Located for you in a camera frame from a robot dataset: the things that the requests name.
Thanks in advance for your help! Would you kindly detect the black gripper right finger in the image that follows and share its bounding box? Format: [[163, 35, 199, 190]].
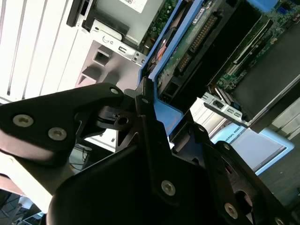
[[172, 123, 296, 225]]

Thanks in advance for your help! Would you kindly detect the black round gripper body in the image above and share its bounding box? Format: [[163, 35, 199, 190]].
[[45, 140, 225, 225]]

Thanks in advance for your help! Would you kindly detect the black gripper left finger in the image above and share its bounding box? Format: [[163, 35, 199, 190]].
[[0, 77, 186, 206]]

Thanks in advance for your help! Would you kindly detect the hard disk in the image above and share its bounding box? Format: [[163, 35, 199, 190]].
[[138, 0, 263, 139]]

